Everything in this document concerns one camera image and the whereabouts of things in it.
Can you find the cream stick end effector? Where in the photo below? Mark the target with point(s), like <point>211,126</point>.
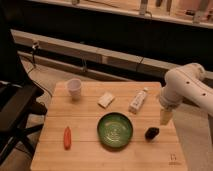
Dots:
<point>165,116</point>

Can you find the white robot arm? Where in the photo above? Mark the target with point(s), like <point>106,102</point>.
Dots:
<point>184,82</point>

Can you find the small black eraser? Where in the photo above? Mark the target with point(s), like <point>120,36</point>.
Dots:
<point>151,133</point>

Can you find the white tube bottle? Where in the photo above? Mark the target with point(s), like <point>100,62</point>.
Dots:
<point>138,101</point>

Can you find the green ceramic bowl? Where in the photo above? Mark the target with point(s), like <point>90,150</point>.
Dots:
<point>114,130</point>

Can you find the beige sponge block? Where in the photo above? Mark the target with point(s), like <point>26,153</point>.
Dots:
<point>105,100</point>

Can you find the white paper cup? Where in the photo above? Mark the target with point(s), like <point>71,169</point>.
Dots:
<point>74,88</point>

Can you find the orange carrot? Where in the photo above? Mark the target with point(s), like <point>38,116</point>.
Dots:
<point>67,138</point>

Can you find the black office chair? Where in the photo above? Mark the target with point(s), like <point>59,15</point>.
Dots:
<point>18,97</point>

